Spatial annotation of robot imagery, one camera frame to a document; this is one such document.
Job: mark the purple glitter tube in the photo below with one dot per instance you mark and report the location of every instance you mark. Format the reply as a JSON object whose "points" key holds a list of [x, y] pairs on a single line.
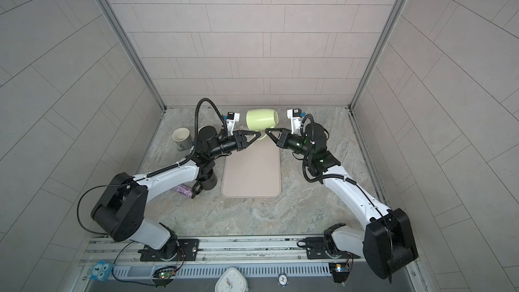
{"points": [[184, 190]]}

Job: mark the circuit board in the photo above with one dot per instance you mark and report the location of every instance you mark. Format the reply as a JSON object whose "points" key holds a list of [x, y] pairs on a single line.
{"points": [[165, 273], [340, 272]]}

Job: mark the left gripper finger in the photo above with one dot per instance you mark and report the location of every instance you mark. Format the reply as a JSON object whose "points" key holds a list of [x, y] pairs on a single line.
{"points": [[250, 140], [255, 134]]}

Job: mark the aluminium mounting rail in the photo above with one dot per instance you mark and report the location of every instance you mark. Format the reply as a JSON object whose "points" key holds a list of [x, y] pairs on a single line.
{"points": [[210, 250]]}

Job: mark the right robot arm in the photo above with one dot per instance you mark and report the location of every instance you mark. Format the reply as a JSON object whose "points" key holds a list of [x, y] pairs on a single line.
{"points": [[387, 243]]}

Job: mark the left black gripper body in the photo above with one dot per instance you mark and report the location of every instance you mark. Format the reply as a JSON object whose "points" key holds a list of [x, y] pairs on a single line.
{"points": [[233, 138]]}

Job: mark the white kitchen timer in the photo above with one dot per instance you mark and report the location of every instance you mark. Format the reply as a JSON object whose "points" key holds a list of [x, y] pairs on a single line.
{"points": [[232, 281]]}

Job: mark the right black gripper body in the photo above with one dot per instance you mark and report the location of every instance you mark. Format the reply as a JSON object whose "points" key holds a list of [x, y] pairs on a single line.
{"points": [[292, 142]]}

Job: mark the black mug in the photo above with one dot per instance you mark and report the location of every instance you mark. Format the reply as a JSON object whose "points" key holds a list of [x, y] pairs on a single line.
{"points": [[205, 182]]}

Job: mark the round blue badge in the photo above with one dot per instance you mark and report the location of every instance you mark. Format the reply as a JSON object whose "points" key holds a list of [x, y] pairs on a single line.
{"points": [[282, 279]]}

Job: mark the light green mug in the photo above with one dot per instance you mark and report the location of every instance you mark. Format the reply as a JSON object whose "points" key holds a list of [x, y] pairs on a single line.
{"points": [[261, 119]]}

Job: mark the right circuit board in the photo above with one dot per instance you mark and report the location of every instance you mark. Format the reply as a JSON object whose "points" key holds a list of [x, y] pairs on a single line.
{"points": [[340, 272]]}

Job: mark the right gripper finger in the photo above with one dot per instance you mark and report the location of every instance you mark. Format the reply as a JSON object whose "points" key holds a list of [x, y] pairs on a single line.
{"points": [[280, 130], [275, 136]]}

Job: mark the blue tag block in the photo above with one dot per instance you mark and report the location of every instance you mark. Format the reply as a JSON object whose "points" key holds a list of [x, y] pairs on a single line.
{"points": [[101, 271]]}

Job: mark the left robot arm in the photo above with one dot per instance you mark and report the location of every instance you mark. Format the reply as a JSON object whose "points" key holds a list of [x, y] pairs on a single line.
{"points": [[120, 211]]}

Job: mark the beige plastic tray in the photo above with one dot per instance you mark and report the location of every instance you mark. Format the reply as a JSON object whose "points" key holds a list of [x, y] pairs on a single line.
{"points": [[254, 172]]}

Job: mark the left circuit board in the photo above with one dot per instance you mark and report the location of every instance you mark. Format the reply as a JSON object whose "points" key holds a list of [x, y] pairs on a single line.
{"points": [[165, 273]]}

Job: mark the grey mug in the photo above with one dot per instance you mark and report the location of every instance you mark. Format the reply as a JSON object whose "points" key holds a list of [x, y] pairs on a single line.
{"points": [[182, 138]]}

